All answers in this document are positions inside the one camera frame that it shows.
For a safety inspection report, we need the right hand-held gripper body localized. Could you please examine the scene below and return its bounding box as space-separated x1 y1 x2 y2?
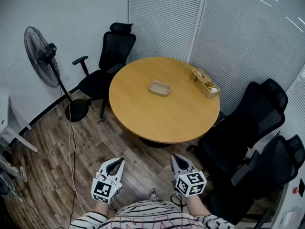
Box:
172 170 207 198

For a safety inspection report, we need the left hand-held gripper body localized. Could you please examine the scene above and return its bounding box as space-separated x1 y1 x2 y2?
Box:
91 168 123 205

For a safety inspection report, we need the clear plastic lidded container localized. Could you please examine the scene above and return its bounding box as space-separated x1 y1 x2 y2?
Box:
148 80 171 97

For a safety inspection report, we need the person's left forearm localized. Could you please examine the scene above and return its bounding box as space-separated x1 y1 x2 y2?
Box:
94 200 112 221

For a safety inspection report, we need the person's right forearm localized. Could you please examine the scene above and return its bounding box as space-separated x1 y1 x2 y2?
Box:
185 194 212 219

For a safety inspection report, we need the person's grey shoe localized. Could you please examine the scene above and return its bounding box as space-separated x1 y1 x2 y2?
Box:
148 188 160 202

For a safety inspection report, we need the person's striped shirt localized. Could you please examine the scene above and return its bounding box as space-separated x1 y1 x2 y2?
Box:
68 200 237 229

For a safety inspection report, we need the round wooden table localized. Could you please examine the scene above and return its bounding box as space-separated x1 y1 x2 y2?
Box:
108 57 221 149

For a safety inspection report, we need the black mesh office chair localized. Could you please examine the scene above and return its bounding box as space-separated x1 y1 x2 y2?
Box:
186 78 289 178
206 134 305 229

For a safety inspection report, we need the wicker tissue box organizer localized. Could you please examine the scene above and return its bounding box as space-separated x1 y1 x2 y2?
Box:
189 68 220 101

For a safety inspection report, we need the black office chair with headrest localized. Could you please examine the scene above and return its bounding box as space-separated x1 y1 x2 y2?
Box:
72 22 137 124

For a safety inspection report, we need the black standing fan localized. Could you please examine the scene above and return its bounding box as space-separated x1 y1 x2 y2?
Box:
23 26 90 123

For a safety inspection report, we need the grey window blind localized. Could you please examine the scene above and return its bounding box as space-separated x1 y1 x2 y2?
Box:
190 0 305 131
128 0 207 64

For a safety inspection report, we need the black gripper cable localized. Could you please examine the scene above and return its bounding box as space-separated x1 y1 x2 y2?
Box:
170 193 188 212

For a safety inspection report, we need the white cable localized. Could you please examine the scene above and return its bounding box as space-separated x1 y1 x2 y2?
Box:
67 98 86 215

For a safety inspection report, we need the white partition post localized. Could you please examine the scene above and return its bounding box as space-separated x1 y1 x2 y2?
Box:
186 0 208 64

